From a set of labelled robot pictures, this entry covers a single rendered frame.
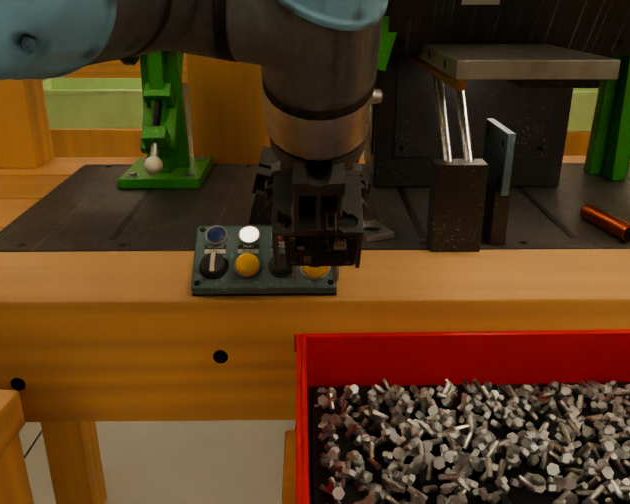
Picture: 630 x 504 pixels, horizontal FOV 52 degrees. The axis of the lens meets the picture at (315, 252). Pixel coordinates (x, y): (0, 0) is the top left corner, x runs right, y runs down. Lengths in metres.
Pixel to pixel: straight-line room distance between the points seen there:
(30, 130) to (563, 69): 0.96
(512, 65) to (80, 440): 1.26
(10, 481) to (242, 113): 0.77
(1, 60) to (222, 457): 1.67
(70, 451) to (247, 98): 0.90
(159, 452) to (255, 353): 1.26
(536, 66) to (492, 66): 0.04
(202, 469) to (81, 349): 1.16
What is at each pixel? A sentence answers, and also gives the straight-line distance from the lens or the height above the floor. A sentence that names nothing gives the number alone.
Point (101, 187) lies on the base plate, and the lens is 1.09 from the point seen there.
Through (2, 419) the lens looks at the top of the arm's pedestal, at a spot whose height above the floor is 0.84.
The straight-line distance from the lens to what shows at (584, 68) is 0.70.
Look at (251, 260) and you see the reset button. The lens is 0.66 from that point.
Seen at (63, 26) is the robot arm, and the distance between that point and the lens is 0.27.
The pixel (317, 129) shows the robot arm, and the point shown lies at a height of 1.11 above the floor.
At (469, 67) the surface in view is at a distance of 0.67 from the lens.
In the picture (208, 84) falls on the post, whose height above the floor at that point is 1.03.
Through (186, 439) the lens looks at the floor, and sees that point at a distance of 1.96.
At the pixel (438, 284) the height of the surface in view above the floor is 0.90.
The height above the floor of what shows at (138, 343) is 0.85.
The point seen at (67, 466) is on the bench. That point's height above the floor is 0.18.
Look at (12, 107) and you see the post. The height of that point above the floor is 0.99.
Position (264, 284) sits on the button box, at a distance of 0.66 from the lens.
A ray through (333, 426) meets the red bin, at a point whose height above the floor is 0.88.
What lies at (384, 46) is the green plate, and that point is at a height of 1.13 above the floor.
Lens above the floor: 1.19
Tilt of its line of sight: 22 degrees down
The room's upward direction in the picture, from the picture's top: straight up
